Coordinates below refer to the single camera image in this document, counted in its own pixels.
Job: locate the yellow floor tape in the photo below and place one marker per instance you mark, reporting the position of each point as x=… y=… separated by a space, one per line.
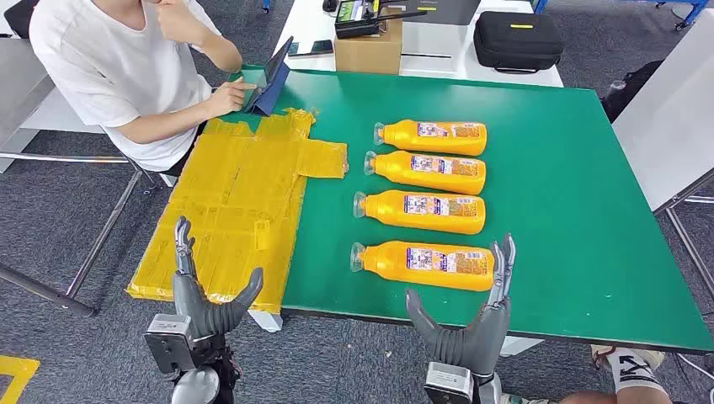
x=17 y=371

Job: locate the black zipped carrying case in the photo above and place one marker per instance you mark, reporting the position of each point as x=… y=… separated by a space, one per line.
x=516 y=44

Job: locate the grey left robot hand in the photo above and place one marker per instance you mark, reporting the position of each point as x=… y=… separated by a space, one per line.
x=192 y=312

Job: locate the black smartphone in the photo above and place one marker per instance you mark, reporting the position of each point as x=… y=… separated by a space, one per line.
x=312 y=48

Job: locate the white table foot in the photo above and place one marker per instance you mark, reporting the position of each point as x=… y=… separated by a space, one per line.
x=268 y=322
x=521 y=346

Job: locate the white table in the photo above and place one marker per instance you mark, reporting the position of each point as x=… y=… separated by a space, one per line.
x=440 y=64

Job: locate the tablet in blue case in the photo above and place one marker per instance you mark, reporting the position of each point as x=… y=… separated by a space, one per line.
x=273 y=86

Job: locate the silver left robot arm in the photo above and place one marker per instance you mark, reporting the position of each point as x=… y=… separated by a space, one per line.
x=192 y=387

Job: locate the person's leg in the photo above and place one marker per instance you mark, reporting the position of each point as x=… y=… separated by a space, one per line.
x=630 y=373

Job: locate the brown cardboard box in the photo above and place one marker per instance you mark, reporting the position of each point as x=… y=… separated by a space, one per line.
x=368 y=53

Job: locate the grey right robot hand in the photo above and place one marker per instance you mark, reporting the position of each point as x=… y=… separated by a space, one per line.
x=480 y=346

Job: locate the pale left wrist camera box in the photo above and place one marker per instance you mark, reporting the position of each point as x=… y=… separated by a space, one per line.
x=167 y=343

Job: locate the yellow taped cardboard mat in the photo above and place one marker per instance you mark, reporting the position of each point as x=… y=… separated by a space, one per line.
x=234 y=195

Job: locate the black backpack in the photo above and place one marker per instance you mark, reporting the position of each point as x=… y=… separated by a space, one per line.
x=630 y=89

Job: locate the black case with yellow label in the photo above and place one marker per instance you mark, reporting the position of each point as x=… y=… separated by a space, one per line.
x=19 y=17

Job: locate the black computer mouse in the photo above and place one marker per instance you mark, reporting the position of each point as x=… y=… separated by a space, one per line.
x=330 y=4

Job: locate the black remote controller with antennas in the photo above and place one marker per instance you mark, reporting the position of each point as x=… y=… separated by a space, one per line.
x=354 y=22

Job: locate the grey table with metal legs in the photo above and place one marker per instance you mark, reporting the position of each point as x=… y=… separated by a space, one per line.
x=658 y=128

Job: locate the orange detergent bottle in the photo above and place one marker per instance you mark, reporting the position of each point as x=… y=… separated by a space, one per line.
x=390 y=265
x=401 y=136
x=396 y=170
x=390 y=212

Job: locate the person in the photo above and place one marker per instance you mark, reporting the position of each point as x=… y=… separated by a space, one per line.
x=123 y=78

